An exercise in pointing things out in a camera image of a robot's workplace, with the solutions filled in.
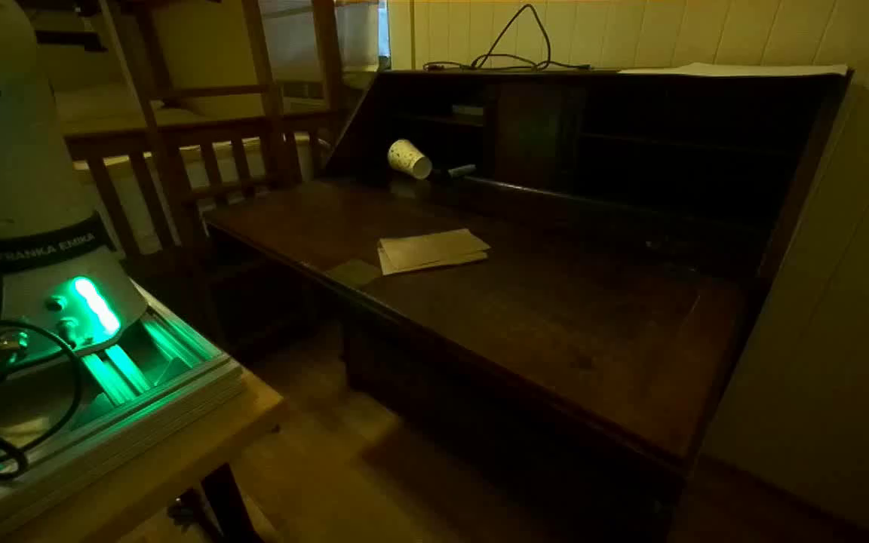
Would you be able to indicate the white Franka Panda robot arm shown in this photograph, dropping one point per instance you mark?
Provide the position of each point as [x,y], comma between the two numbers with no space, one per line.
[14,153]

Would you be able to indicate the light wooden robot stand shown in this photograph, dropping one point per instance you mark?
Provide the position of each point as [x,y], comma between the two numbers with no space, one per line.
[203,436]

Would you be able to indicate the wooden chair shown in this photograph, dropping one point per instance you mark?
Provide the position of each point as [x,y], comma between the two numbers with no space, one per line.
[150,141]

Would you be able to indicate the white paper sheets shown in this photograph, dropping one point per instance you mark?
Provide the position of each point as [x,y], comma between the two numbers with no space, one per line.
[736,72]

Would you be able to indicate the white dotted paper cup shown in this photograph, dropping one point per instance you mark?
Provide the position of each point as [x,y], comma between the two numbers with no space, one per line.
[408,158]

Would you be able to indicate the dark wooden secretary desk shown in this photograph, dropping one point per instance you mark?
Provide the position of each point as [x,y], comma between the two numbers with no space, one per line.
[555,321]

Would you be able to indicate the folded beige paper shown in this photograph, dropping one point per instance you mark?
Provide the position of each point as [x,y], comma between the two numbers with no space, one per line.
[429,252]

